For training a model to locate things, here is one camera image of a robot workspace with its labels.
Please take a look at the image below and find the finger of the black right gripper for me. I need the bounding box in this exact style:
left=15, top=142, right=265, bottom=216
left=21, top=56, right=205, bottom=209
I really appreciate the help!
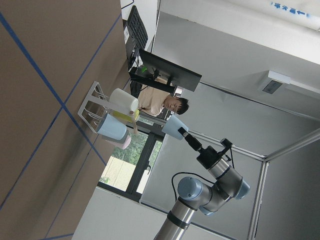
left=177, top=127, right=189, bottom=137

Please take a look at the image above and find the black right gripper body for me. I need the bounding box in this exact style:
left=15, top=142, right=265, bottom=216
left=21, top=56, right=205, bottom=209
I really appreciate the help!
left=184, top=133, right=223, bottom=170

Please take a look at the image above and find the yellow plastic cup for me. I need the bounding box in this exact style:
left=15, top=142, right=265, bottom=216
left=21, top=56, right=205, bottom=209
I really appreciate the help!
left=112, top=109, right=140, bottom=122

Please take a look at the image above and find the pink plastic cup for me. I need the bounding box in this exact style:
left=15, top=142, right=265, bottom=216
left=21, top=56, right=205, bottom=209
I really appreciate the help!
left=102, top=135, right=132, bottom=150

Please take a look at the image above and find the pale green plastic cup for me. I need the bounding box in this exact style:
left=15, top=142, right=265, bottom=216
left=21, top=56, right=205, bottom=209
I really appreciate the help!
left=109, top=88, right=139, bottom=112

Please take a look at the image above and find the light blue plastic cup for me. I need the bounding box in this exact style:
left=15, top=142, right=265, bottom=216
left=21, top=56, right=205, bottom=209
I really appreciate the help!
left=97, top=113, right=127, bottom=140

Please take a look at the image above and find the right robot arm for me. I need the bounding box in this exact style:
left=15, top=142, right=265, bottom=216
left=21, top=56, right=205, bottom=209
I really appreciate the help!
left=154, top=127, right=250, bottom=240

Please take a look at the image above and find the seated person beige shirt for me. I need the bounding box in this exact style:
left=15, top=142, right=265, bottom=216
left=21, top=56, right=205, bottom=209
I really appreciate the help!
left=130, top=81, right=190, bottom=117

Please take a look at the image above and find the black monitor on stand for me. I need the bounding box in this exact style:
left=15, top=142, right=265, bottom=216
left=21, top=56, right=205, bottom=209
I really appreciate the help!
left=129, top=49, right=202, bottom=94

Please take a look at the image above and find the black keyboard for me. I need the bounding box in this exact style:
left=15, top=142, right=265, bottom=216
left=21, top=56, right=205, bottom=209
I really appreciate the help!
left=127, top=5, right=148, bottom=50

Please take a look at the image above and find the white wire cup rack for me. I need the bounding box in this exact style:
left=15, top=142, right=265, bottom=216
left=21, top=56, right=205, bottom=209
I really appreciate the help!
left=77, top=80, right=140, bottom=136

